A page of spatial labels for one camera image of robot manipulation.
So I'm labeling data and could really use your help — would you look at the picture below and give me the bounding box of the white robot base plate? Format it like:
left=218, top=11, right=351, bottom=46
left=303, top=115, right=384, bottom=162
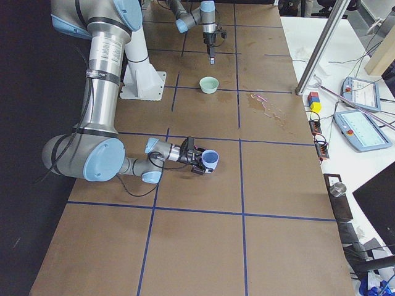
left=120, top=27, right=167, bottom=101

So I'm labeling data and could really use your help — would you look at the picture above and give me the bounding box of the light green ceramic bowl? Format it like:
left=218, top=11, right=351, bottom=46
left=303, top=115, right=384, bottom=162
left=199, top=76, right=219, bottom=94

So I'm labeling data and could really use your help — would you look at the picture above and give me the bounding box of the teach pendant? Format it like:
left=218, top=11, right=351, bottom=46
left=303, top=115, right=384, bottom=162
left=334, top=110, right=392, bottom=152
left=341, top=76, right=381, bottom=112

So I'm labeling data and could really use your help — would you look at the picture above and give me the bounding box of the near teach pendant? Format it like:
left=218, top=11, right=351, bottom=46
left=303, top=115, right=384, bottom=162
left=334, top=110, right=392, bottom=152

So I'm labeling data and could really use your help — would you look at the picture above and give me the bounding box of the aluminium frame post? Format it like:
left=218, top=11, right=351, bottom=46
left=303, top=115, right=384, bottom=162
left=295, top=0, right=350, bottom=96

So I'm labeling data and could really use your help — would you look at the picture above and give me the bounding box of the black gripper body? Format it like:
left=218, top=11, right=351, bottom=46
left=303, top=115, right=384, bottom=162
left=177, top=137, right=204, bottom=168
left=203, top=31, right=217, bottom=57

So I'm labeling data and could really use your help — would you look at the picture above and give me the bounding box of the wooden beam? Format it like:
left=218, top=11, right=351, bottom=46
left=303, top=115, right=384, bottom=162
left=365, top=7, right=394, bottom=76

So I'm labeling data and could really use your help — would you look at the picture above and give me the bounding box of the yellow block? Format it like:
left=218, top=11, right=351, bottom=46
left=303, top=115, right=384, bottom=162
left=309, top=101, right=322, bottom=113

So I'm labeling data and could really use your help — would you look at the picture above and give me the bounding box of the black connector with cables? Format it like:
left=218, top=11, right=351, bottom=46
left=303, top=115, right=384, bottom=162
left=309, top=120, right=322, bottom=135

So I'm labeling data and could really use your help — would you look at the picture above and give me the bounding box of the red block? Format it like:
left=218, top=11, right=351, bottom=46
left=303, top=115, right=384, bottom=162
left=308, top=92, right=319, bottom=100

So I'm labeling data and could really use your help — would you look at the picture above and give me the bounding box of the blue block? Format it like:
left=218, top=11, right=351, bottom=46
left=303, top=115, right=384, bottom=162
left=307, top=97, right=320, bottom=105

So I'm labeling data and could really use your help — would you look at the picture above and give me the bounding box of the dark metal stand block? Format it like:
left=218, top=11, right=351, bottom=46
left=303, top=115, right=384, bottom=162
left=323, top=173, right=353, bottom=223

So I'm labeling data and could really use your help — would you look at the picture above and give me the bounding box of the silver metal cylinder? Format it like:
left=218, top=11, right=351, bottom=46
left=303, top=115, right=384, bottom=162
left=329, top=182, right=347, bottom=197

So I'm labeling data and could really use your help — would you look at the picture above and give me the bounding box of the blue plastic cup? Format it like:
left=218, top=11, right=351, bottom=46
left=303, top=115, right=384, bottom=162
left=201, top=149, right=219, bottom=170

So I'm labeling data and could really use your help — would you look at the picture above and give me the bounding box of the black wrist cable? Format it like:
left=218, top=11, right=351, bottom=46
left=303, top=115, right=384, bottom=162
left=33, top=46, right=173, bottom=198
left=214, top=26, right=228, bottom=47

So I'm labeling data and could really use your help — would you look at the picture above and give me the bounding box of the far teach pendant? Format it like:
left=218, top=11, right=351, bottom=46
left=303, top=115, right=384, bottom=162
left=341, top=76, right=381, bottom=112

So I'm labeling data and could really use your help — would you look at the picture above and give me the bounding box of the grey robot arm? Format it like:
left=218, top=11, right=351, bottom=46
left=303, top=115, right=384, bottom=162
left=42, top=1, right=216, bottom=184
left=166, top=0, right=218, bottom=65

